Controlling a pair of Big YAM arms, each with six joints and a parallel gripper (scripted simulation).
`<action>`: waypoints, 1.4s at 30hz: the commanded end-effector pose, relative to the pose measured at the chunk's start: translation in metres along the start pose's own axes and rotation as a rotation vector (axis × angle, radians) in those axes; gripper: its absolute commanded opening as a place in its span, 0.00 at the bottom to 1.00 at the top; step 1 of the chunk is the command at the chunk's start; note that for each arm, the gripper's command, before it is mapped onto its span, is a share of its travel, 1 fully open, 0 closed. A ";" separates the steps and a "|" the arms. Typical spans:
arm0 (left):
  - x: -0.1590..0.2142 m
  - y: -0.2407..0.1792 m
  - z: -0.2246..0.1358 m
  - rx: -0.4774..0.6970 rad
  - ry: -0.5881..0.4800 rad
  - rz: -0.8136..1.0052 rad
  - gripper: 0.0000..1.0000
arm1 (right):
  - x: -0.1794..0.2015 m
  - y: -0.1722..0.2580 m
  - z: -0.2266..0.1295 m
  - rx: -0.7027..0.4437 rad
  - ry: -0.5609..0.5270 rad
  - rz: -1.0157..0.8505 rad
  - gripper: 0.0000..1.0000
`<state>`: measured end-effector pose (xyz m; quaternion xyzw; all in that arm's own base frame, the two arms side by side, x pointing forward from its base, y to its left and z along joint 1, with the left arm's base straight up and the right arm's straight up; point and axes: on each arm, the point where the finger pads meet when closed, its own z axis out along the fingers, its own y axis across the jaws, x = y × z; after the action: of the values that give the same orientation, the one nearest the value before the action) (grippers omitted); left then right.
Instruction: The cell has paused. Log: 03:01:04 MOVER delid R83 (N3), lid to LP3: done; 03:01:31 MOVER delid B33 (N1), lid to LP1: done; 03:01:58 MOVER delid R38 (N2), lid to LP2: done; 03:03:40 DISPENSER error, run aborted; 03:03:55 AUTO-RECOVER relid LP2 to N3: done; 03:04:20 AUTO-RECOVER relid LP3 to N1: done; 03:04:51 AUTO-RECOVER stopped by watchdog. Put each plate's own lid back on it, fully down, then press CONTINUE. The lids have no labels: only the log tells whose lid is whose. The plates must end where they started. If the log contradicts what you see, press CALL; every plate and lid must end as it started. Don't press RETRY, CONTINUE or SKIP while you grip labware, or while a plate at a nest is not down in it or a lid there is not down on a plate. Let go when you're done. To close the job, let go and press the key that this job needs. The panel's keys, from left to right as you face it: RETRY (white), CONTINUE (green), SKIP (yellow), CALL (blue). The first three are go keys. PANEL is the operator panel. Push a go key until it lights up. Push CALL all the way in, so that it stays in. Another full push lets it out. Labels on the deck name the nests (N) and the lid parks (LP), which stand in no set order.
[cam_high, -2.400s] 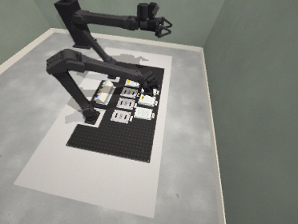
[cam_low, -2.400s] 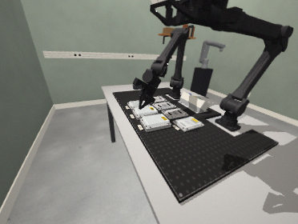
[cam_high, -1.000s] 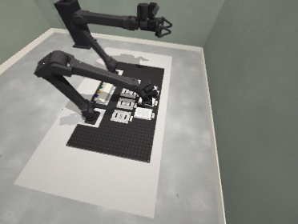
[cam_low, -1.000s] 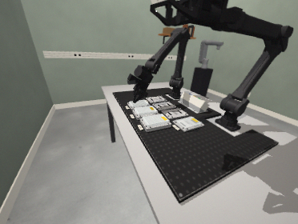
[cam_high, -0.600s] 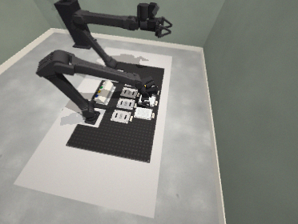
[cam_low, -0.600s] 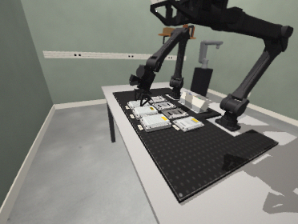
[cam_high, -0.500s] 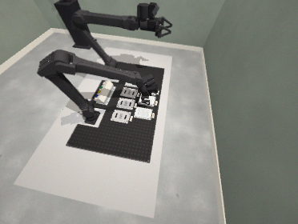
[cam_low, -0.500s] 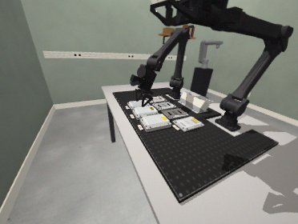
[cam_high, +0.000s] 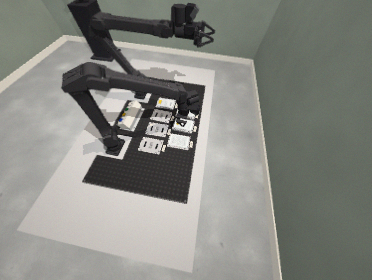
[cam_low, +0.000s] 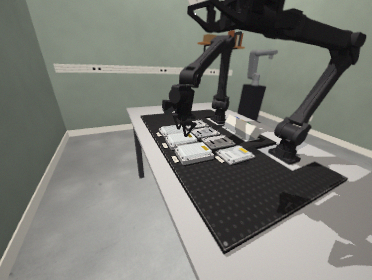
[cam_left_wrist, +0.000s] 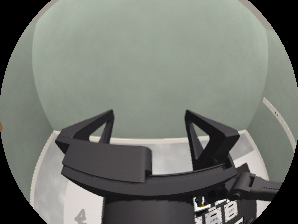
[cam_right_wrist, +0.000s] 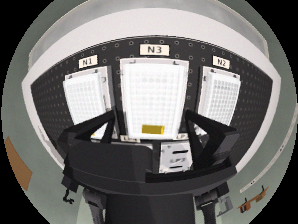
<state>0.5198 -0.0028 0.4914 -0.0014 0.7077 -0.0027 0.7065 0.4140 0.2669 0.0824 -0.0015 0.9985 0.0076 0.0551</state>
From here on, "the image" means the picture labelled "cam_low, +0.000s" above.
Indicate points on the white operator panel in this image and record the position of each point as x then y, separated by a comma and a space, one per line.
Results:
241, 129

